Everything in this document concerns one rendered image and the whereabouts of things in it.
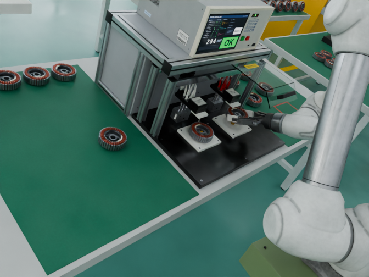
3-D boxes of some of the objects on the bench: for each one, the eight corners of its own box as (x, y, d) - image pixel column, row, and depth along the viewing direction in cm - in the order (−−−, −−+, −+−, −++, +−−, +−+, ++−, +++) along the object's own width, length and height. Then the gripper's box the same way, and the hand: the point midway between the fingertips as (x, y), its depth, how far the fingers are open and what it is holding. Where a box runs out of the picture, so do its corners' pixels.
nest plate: (251, 131, 176) (252, 128, 175) (233, 138, 166) (234, 136, 165) (230, 113, 182) (231, 111, 181) (211, 119, 172) (212, 117, 172)
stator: (263, 106, 203) (266, 101, 201) (250, 108, 197) (253, 103, 194) (252, 95, 209) (254, 90, 207) (239, 97, 203) (241, 91, 201)
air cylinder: (219, 109, 182) (224, 101, 178) (210, 112, 177) (214, 104, 173) (213, 104, 184) (217, 95, 181) (203, 106, 179) (207, 98, 176)
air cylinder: (188, 119, 166) (191, 110, 162) (176, 123, 161) (180, 114, 157) (181, 113, 168) (184, 104, 165) (169, 116, 163) (173, 107, 160)
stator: (93, 144, 136) (94, 137, 134) (105, 129, 145) (106, 122, 143) (118, 155, 136) (120, 148, 134) (129, 139, 145) (131, 133, 143)
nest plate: (221, 143, 160) (221, 141, 159) (198, 152, 150) (199, 150, 149) (199, 123, 166) (200, 121, 165) (177, 131, 156) (177, 128, 156)
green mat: (199, 194, 134) (199, 194, 134) (47, 275, 94) (47, 275, 94) (77, 64, 176) (77, 64, 176) (-65, 82, 135) (-65, 81, 135)
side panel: (132, 115, 158) (149, 53, 139) (126, 116, 156) (143, 53, 137) (99, 81, 171) (111, 20, 151) (94, 82, 169) (105, 20, 149)
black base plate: (283, 145, 179) (285, 142, 177) (199, 189, 136) (201, 185, 135) (221, 93, 199) (222, 90, 198) (131, 117, 157) (132, 113, 156)
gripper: (260, 136, 149) (219, 127, 164) (287, 123, 165) (248, 116, 180) (260, 120, 147) (219, 112, 162) (288, 108, 162) (248, 103, 177)
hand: (238, 115), depth 169 cm, fingers closed on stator, 11 cm apart
